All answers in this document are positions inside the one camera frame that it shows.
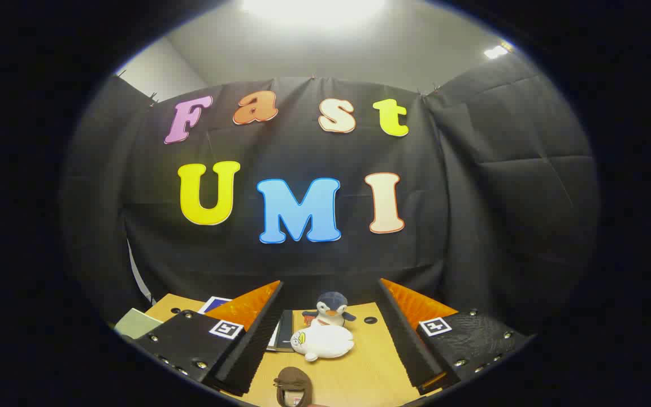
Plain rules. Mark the dark covered book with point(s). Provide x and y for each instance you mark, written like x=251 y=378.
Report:
x=286 y=330

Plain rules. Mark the small book with blue cover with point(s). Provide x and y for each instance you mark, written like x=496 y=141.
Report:
x=213 y=305

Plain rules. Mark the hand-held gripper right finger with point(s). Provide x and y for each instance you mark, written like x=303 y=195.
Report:
x=410 y=345

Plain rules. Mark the green fabric storage box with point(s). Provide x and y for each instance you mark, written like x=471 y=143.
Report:
x=136 y=324

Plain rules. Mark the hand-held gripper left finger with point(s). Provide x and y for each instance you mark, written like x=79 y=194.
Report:
x=249 y=345

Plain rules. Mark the white plush toy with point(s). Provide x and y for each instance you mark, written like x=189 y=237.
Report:
x=325 y=342

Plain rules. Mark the large ceiling light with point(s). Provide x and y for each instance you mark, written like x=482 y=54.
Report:
x=311 y=10

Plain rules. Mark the brown fuzzy shoe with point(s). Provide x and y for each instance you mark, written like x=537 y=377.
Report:
x=291 y=379

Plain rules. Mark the penguin plush toy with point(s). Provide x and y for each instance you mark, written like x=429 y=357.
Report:
x=331 y=305

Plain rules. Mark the small ceiling light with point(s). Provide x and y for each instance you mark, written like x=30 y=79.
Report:
x=496 y=51

